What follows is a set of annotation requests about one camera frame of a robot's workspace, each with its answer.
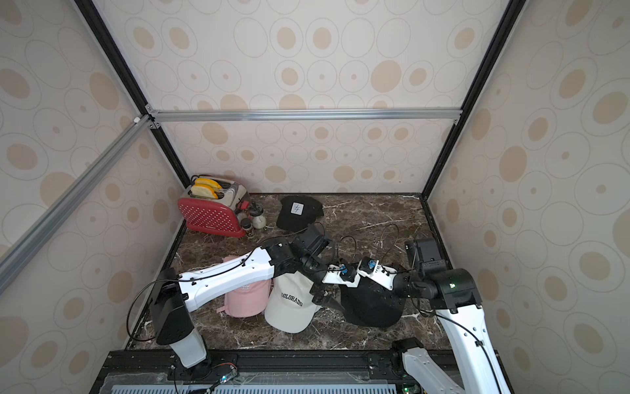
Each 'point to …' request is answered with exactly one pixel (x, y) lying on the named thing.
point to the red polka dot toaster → (212, 204)
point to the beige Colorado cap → (291, 306)
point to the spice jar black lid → (245, 223)
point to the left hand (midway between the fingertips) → (351, 291)
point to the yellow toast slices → (206, 188)
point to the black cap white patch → (297, 213)
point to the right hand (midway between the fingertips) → (376, 285)
